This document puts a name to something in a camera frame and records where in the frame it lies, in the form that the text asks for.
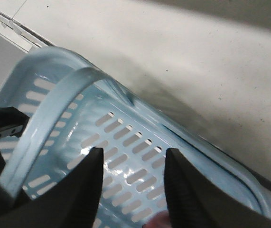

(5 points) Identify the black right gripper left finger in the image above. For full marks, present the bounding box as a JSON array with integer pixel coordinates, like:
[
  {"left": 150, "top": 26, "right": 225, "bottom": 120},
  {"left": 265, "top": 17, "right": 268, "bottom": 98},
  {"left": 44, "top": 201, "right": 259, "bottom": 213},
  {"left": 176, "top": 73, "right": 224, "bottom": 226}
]
[{"left": 0, "top": 147, "right": 104, "bottom": 228}]

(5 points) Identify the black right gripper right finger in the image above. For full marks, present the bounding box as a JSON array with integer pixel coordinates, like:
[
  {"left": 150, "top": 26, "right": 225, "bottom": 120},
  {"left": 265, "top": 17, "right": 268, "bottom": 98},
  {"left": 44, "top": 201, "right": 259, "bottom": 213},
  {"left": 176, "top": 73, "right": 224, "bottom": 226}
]
[{"left": 164, "top": 148, "right": 271, "bottom": 228}]

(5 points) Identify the light blue plastic basket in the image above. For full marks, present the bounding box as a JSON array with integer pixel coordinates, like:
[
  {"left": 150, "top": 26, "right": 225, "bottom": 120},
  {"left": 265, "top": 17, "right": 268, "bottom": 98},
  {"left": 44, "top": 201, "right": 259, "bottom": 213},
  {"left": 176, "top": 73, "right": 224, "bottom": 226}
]
[{"left": 0, "top": 47, "right": 271, "bottom": 228}]

